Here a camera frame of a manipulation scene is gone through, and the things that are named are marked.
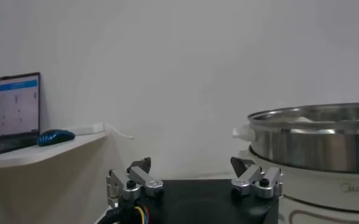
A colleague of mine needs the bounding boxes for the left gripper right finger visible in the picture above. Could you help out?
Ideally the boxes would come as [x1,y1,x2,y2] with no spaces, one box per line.
[230,156,285,200]

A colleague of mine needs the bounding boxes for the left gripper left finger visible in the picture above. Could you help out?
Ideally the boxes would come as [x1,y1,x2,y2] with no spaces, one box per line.
[105,156,165,209]

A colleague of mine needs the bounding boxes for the stainless steel steamer basket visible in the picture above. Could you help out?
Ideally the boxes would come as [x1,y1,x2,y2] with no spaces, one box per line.
[232,102,359,175]

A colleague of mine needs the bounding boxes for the white electric cooker pot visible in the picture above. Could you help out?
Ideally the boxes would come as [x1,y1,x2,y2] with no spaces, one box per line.
[238,149,359,224]

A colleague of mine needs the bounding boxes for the blue computer mouse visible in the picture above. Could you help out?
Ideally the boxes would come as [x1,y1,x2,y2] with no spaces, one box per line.
[36,129,76,147]

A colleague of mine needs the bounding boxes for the white side table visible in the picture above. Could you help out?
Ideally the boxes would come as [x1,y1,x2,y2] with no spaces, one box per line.
[0,130,108,224]

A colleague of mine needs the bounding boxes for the black laptop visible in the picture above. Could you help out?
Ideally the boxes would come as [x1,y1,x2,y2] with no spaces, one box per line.
[0,72,41,158]

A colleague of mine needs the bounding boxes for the coloured gripper wires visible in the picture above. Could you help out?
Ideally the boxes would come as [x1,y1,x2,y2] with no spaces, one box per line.
[133,206,151,224]

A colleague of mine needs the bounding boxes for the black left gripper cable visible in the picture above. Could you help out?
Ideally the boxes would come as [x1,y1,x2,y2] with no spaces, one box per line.
[96,206,123,224]

